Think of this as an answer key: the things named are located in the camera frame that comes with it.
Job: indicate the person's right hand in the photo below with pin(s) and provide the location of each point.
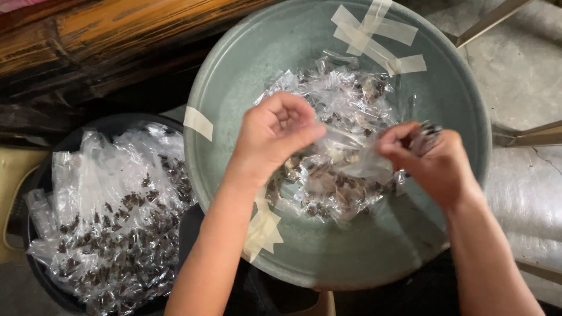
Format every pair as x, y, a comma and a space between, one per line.
439, 171

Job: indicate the person's left hand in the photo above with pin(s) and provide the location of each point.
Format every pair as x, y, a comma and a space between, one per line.
263, 140

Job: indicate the bunch of dark small pieces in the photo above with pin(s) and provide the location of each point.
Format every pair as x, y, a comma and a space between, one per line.
426, 136

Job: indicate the clear plastic packet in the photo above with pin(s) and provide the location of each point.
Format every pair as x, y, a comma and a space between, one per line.
351, 147

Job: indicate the short beige tape strip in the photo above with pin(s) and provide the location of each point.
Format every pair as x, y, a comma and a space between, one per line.
198, 123

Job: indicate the crumpled beige tape patch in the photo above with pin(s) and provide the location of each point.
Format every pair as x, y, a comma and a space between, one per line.
262, 228

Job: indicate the pile of clear filled packets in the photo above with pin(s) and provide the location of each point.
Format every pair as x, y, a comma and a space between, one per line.
342, 101

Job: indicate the white plastic sheet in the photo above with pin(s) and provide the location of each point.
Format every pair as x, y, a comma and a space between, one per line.
524, 206

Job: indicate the large grey-green plastic basin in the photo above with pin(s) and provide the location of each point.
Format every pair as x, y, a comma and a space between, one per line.
351, 245

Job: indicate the crossed beige tape patch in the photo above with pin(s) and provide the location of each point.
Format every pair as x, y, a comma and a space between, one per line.
373, 39

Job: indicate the person's black trousers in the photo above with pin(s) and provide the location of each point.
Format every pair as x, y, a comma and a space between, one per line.
272, 294

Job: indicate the heap of clear packets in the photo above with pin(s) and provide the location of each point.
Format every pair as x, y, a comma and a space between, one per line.
114, 219

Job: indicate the tan wooden stool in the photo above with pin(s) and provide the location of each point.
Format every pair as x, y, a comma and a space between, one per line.
318, 305

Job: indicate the brown wooden bench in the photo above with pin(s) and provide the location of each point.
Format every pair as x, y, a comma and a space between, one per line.
88, 48

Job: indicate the beige plastic chair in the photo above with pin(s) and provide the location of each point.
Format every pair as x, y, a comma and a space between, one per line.
13, 197

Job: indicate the black round tub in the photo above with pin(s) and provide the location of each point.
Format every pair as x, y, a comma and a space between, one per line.
44, 281

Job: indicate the pink cloth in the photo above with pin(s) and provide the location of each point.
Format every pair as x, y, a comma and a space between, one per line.
17, 4

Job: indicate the beige metal frame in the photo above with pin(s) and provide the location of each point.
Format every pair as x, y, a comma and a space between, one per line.
527, 131

